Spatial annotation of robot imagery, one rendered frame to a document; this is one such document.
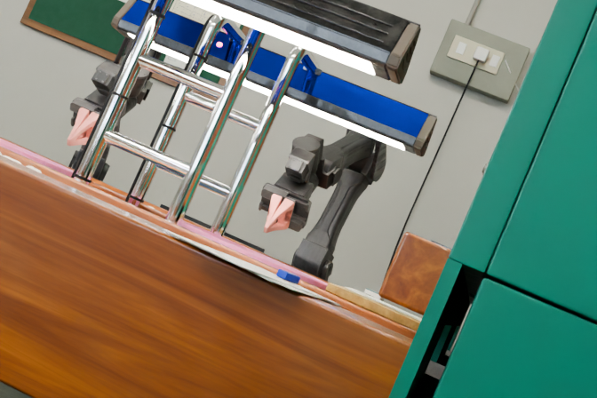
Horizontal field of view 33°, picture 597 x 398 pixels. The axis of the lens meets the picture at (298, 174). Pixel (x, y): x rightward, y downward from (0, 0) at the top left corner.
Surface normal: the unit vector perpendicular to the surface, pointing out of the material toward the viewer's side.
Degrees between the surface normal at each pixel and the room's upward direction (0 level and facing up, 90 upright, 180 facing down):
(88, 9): 90
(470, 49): 90
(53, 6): 90
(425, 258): 90
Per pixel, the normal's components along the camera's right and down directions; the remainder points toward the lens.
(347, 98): 0.07, -0.61
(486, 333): -0.17, -0.14
